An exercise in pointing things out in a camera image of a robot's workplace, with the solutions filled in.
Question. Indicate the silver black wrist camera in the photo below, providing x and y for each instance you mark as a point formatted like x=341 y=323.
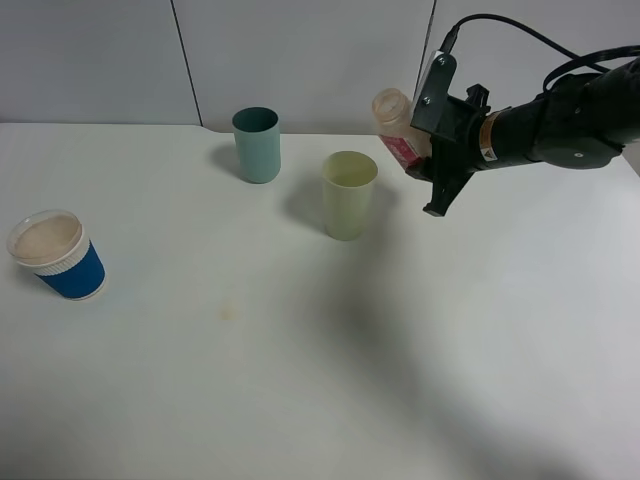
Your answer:
x=431 y=98

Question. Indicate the clear bottle with pink label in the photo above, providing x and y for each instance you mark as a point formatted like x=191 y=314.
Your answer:
x=392 y=111

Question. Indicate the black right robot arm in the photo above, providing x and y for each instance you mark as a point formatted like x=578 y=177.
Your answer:
x=581 y=123

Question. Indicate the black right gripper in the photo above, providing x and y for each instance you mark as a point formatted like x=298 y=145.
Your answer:
x=453 y=125

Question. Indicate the blue paper cup with lid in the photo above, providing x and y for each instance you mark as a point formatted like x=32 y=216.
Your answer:
x=55 y=246

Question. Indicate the pale yellow plastic cup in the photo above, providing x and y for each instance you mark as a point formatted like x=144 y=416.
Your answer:
x=348 y=183

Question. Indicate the teal plastic cup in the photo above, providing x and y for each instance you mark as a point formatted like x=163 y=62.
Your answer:
x=257 y=139

